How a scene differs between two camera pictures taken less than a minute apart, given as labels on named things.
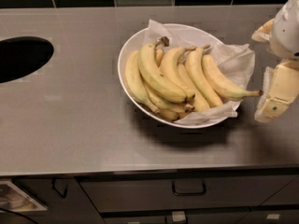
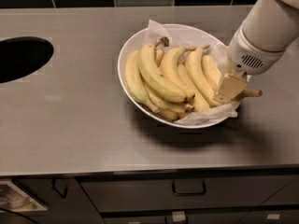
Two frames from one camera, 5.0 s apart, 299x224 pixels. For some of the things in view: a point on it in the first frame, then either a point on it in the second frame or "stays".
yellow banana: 159,100 stays
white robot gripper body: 286,32 -> 249,55
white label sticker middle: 178,216 stays
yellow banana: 222,85 stays
